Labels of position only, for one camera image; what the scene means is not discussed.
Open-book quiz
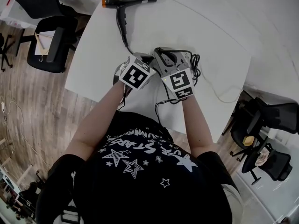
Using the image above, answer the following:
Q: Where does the person's left forearm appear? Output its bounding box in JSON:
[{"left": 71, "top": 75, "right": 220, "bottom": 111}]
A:
[{"left": 63, "top": 80, "right": 128, "bottom": 161}]

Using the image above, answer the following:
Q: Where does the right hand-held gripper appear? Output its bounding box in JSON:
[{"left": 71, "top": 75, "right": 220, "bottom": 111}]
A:
[{"left": 153, "top": 46, "right": 195, "bottom": 100}]

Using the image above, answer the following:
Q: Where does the person's right forearm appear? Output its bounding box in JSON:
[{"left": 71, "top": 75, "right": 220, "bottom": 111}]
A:
[{"left": 181, "top": 94, "right": 218, "bottom": 159}]

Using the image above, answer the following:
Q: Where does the black coiled power cable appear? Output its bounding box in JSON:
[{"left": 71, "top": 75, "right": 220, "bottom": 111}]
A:
[{"left": 188, "top": 53, "right": 202, "bottom": 88}]

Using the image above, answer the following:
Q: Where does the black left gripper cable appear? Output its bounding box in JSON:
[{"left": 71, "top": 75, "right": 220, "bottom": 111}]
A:
[{"left": 117, "top": 84, "right": 132, "bottom": 113}]

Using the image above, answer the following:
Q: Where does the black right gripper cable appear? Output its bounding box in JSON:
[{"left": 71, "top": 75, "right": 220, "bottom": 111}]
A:
[{"left": 155, "top": 96, "right": 185, "bottom": 126}]

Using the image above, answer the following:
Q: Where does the grey power strip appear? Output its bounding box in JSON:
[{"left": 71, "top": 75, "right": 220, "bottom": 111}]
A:
[{"left": 163, "top": 51, "right": 193, "bottom": 69}]

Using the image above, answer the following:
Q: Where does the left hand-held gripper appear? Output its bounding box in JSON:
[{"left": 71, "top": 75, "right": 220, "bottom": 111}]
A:
[{"left": 118, "top": 52, "right": 157, "bottom": 91}]

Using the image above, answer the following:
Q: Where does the black office chair with armrest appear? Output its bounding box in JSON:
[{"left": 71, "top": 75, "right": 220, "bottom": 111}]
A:
[{"left": 26, "top": 15, "right": 78, "bottom": 74}]

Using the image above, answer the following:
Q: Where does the white power strip cable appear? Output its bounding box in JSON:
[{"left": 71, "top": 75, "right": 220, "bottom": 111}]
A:
[{"left": 198, "top": 73, "right": 244, "bottom": 104}]

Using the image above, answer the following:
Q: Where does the black mesh office chair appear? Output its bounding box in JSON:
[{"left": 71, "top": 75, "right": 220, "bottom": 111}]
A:
[
  {"left": 221, "top": 96, "right": 299, "bottom": 149},
  {"left": 229, "top": 141, "right": 293, "bottom": 186}
]

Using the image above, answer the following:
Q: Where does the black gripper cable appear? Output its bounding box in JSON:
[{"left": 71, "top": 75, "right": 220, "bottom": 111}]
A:
[
  {"left": 117, "top": 84, "right": 132, "bottom": 113},
  {"left": 155, "top": 96, "right": 185, "bottom": 126}
]

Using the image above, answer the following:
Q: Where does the black star print t-shirt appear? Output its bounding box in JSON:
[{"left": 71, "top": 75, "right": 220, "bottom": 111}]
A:
[{"left": 35, "top": 111, "right": 234, "bottom": 224}]

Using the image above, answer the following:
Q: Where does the white paper with wooden frame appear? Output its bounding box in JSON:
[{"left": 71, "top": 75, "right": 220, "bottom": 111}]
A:
[{"left": 34, "top": 30, "right": 57, "bottom": 56}]

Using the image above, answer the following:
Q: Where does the beige crumpled cloth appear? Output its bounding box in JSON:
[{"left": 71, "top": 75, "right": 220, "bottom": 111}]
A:
[{"left": 255, "top": 147, "right": 270, "bottom": 167}]

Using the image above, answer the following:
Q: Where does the white floor cable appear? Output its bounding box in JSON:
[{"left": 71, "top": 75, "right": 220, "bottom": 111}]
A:
[{"left": 0, "top": 95, "right": 51, "bottom": 170}]

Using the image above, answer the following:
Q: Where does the yellow small tray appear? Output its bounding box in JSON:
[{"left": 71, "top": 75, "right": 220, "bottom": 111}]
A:
[{"left": 242, "top": 136, "right": 256, "bottom": 147}]

